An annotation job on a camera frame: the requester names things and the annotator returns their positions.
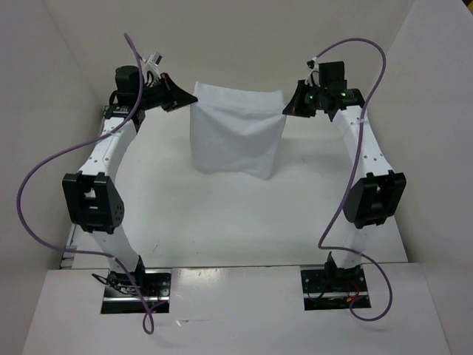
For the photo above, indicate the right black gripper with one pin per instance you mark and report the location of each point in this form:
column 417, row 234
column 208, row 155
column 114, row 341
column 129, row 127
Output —
column 296, row 106

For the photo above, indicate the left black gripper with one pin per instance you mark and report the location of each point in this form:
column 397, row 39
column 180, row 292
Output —
column 174, row 97

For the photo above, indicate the white skirt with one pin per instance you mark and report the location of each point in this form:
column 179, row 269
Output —
column 233, row 130

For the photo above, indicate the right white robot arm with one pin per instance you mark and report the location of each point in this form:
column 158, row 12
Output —
column 376, row 188

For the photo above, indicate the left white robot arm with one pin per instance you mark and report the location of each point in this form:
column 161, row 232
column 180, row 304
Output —
column 93, row 200

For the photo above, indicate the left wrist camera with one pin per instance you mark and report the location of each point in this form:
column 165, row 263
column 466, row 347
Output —
column 152, row 63

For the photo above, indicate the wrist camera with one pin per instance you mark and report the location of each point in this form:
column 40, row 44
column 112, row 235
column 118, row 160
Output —
column 152, row 63
column 313, row 65

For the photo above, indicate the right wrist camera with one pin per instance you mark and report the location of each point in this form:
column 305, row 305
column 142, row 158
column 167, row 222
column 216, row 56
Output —
column 313, row 65

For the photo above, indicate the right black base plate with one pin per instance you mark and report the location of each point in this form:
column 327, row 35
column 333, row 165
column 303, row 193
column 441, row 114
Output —
column 321, row 295

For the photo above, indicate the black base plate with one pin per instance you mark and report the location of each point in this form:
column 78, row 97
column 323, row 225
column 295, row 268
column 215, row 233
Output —
column 321, row 295
column 120, row 297

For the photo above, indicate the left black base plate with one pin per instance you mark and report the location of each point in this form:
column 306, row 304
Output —
column 120, row 297

